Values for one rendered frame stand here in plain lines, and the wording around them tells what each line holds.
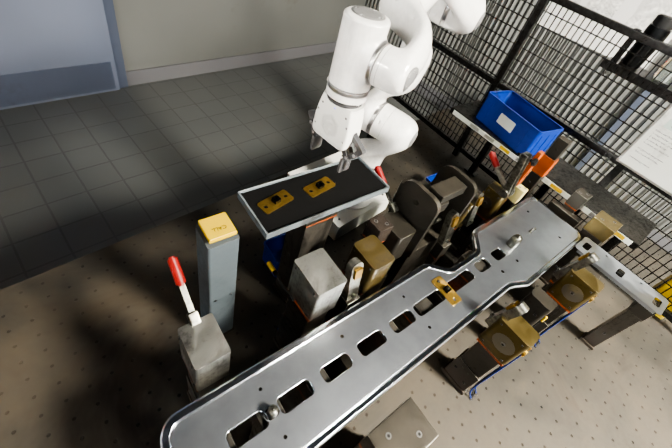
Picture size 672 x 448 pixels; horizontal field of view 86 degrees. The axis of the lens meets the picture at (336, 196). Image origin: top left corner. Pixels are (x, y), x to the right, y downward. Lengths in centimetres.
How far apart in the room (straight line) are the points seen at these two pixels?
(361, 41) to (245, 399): 68
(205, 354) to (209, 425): 12
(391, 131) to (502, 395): 89
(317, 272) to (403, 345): 27
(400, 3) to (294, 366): 74
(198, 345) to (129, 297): 52
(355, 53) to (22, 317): 109
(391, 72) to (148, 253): 98
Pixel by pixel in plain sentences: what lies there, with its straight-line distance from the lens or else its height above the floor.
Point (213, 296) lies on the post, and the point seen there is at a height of 94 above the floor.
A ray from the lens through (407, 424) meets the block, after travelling 82.
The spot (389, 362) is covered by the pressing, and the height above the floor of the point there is 100.
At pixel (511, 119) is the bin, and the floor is 113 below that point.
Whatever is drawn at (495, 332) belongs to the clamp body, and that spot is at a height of 100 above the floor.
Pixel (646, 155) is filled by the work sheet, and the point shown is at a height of 122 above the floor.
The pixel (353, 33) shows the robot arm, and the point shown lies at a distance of 66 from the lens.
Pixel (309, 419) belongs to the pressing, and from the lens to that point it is 80.
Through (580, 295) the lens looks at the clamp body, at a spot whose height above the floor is 100.
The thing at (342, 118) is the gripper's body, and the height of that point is 139.
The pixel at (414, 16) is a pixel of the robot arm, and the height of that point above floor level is 158.
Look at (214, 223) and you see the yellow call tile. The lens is 79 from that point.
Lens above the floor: 177
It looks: 43 degrees down
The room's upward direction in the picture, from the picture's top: 18 degrees clockwise
